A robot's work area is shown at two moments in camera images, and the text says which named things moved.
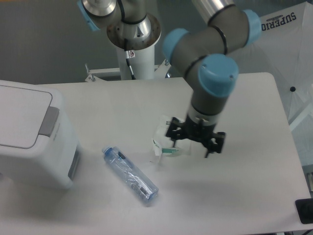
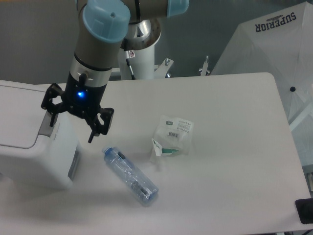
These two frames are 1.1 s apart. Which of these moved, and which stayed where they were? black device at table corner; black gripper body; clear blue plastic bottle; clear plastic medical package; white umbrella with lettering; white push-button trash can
Moved: black gripper body
Stayed: clear blue plastic bottle; black device at table corner; clear plastic medical package; white umbrella with lettering; white push-button trash can
